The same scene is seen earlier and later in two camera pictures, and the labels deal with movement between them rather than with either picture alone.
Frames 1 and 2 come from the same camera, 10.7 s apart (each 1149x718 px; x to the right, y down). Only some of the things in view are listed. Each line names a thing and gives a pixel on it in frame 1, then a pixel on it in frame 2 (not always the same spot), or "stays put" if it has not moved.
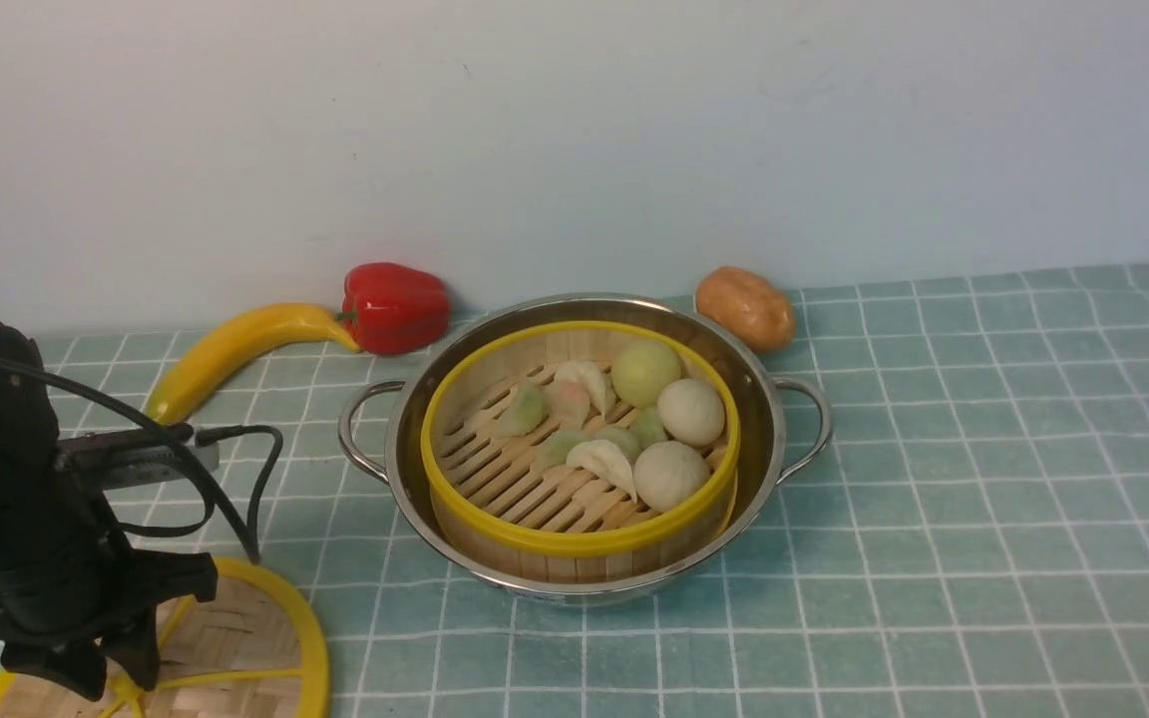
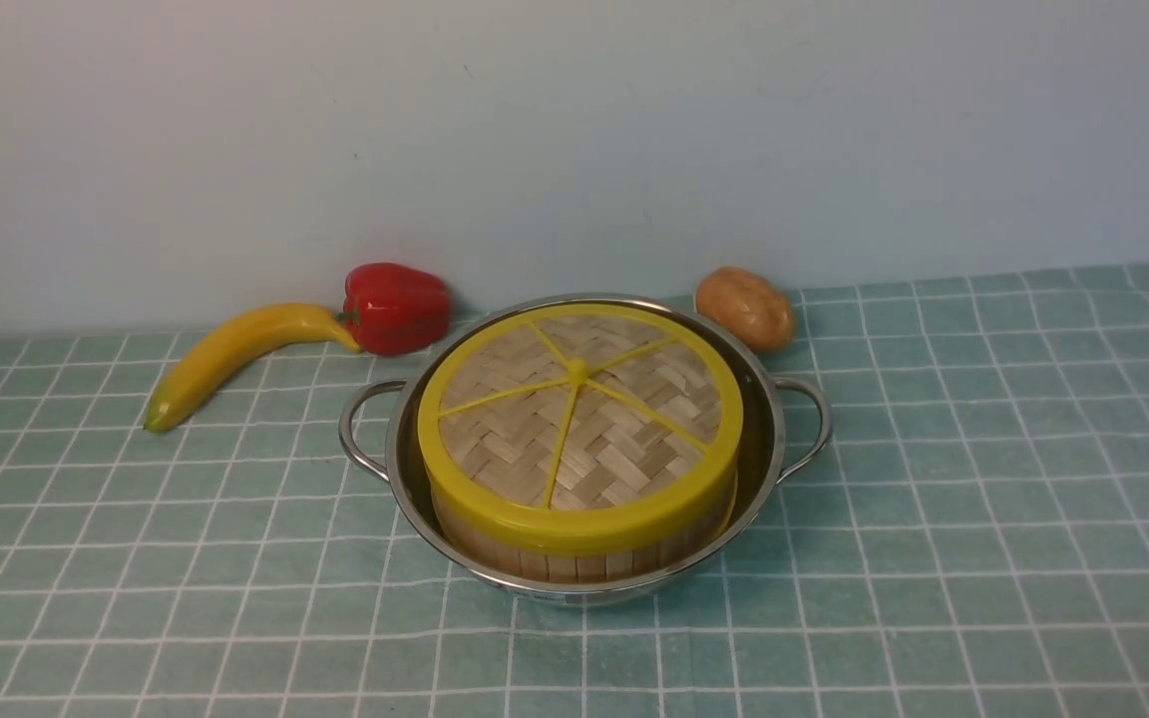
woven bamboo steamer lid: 255,652 → 577,430
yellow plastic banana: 206,353 stays put
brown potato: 748,305 stays put
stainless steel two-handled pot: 782,419 stays put
